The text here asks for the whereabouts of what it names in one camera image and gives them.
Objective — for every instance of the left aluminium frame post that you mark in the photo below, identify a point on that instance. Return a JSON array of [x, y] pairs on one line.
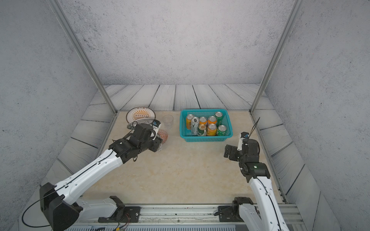
[[64, 23]]

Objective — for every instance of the orange can silver top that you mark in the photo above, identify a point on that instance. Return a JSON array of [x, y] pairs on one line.
[[212, 120]]

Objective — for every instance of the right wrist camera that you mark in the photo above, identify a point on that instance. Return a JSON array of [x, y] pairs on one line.
[[243, 140]]

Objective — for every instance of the green rimmed white plate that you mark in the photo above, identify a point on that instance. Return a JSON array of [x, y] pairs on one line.
[[132, 125]]

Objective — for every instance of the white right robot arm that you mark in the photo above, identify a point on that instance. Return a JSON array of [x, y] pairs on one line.
[[266, 214]]

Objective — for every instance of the aluminium frame post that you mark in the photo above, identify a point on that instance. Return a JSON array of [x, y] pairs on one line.
[[64, 23], [277, 53]]

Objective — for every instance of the orange Schweppes can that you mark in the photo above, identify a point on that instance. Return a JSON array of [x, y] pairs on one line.
[[212, 130]]

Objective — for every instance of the green soda can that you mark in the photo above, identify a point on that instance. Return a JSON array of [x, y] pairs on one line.
[[221, 130]]

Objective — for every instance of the silver white drink can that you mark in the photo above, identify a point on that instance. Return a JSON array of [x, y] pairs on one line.
[[194, 126]]

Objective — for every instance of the red patterned bowl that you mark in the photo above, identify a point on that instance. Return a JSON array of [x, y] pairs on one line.
[[163, 135]]

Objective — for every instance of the right aluminium frame post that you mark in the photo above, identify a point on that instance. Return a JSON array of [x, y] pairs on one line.
[[277, 53]]

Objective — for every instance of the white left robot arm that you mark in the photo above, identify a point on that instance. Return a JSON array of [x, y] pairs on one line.
[[61, 203]]

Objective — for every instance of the green white gold-top can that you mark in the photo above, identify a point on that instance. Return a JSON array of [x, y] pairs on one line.
[[202, 130]]

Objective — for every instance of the clear plastic cup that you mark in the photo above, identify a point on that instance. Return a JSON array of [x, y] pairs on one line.
[[167, 121]]

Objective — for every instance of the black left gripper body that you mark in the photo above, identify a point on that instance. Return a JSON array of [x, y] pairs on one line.
[[154, 145]]

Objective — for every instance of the green can at back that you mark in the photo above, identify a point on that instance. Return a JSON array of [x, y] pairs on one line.
[[219, 116]]

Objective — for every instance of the orange sunburst plate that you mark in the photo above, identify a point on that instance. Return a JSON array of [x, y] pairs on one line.
[[140, 113]]

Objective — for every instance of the orange Fanta can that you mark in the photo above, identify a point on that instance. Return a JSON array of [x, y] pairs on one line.
[[203, 120]]

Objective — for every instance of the teal plastic basket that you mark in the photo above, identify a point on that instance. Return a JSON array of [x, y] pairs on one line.
[[188, 137]]

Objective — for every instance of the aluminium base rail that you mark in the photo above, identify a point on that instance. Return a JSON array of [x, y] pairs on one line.
[[170, 218]]

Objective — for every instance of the orange yellow can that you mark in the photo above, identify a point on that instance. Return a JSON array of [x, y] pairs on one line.
[[188, 121]]

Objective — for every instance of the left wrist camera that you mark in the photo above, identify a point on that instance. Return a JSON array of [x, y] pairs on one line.
[[156, 124]]

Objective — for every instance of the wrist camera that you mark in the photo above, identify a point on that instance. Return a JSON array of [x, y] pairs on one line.
[[243, 140], [156, 124]]

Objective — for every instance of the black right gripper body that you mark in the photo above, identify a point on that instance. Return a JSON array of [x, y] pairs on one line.
[[242, 159]]

